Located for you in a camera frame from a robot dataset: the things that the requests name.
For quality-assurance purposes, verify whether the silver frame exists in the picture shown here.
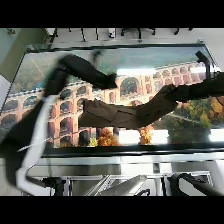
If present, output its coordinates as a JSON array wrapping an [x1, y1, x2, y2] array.
[[19, 151, 224, 197]]

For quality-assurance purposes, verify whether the brown shirt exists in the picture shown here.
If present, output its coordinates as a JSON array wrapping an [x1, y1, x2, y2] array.
[[77, 84, 180, 130]]

